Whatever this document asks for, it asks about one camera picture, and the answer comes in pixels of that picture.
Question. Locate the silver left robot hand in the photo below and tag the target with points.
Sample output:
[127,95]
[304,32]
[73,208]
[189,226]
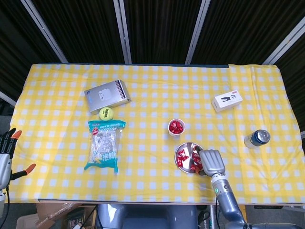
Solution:
[3,169]

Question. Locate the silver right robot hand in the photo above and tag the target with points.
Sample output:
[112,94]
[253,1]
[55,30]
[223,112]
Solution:
[212,162]

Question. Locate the red candy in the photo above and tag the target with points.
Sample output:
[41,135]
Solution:
[179,124]
[196,159]
[179,161]
[196,149]
[173,124]
[179,130]
[194,168]
[172,130]
[182,152]

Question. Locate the gray left robot arm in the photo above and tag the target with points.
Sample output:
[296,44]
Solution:
[2,200]

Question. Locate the silver metal plate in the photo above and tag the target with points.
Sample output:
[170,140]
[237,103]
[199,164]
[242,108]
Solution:
[188,148]

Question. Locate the white paper cup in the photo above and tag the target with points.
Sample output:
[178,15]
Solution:
[176,136]

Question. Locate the blue white drink can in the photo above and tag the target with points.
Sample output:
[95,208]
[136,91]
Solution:
[256,139]

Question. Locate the silver table leg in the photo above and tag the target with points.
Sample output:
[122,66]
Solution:
[211,219]

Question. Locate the white stapler box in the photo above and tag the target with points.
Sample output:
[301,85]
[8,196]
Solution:
[226,101]

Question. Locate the yellow white checkered tablecloth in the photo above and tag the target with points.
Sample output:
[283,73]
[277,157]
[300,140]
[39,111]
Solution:
[147,167]

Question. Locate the brown cardboard box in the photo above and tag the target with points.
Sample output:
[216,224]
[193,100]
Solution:
[52,212]

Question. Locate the gray robot torso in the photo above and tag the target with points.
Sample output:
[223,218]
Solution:
[147,217]

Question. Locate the teal clear snack bag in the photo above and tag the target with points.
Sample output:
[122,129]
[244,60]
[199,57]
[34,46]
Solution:
[104,143]

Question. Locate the yellow tennis ball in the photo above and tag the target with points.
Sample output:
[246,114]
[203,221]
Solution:
[106,113]

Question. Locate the black ribbed partition panel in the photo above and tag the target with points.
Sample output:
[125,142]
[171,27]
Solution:
[238,31]
[83,31]
[19,47]
[162,31]
[295,71]

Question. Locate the silver earbuds box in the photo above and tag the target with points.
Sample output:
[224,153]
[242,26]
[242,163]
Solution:
[104,95]

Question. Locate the white metal partition post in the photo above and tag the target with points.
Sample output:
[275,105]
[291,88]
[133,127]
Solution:
[45,33]
[283,40]
[7,98]
[197,31]
[122,31]

